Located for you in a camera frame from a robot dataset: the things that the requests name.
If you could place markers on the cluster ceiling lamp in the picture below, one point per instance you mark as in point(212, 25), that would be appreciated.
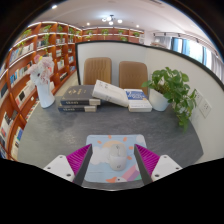
point(111, 19)

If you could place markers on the window with sheer curtains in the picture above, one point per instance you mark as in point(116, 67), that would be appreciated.
point(193, 50)

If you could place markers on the white ceramic vase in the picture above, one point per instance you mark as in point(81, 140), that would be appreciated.
point(45, 96)

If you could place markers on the thick dark hardcover book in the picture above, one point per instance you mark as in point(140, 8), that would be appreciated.
point(75, 108)
point(78, 95)

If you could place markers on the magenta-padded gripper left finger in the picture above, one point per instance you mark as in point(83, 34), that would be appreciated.
point(63, 166)

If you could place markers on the white wall socket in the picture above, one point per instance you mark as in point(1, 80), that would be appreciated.
point(205, 108)
point(198, 97)

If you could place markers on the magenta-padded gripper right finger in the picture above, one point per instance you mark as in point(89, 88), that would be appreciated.
point(161, 166)

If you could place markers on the white computer mouse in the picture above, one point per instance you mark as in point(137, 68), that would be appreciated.
point(117, 158)

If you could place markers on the orange wooden bookshelf unit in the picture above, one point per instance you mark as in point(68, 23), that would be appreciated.
point(20, 83)

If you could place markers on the large white book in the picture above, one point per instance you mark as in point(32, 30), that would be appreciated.
point(110, 93)

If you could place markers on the green plant in white pot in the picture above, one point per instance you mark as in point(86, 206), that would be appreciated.
point(160, 98)

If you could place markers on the pink and white flowers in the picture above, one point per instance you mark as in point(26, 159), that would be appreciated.
point(41, 70)

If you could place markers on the sun and cloud mouse pad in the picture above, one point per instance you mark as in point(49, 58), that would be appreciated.
point(100, 156)

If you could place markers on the tan upholstered chair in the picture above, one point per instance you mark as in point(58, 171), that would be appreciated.
point(133, 75)
point(97, 70)

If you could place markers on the white and blue book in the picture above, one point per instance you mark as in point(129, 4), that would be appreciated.
point(138, 101)

